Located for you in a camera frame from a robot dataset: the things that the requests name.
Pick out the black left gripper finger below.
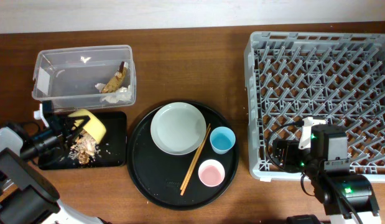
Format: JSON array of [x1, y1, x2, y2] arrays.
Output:
[[67, 124, 86, 146], [66, 115, 90, 129]]

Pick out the yellow bowl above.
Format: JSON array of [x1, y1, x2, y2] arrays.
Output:
[[68, 109, 106, 144]]

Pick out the food scraps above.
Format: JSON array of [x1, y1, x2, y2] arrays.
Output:
[[68, 131, 98, 165]]

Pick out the gold snack wrapper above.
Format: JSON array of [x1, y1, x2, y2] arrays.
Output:
[[101, 62, 128, 93]]

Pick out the white tissue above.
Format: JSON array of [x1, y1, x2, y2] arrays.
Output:
[[100, 85, 134, 104]]

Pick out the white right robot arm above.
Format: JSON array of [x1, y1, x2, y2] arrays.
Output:
[[127, 124, 379, 223]]

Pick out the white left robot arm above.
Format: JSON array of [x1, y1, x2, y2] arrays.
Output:
[[0, 115, 104, 223]]

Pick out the clear plastic waste bin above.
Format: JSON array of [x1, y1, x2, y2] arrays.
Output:
[[32, 45, 137, 112]]

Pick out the grey dishwasher rack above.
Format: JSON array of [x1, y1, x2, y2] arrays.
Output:
[[244, 31, 385, 183]]

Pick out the black rectangular tray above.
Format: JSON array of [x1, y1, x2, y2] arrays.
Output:
[[38, 111, 127, 170]]

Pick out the blue plastic cup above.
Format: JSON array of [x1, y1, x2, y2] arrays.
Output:
[[210, 126, 236, 154]]

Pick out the pink plastic cup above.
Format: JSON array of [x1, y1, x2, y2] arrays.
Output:
[[198, 159, 225, 187]]

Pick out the wooden chopstick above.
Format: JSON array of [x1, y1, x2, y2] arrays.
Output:
[[179, 123, 211, 190], [180, 126, 211, 197]]

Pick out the grey round plate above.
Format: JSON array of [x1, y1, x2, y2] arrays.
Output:
[[150, 102, 206, 156]]

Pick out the round black serving tray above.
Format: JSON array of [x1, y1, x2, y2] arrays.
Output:
[[127, 103, 239, 210]]

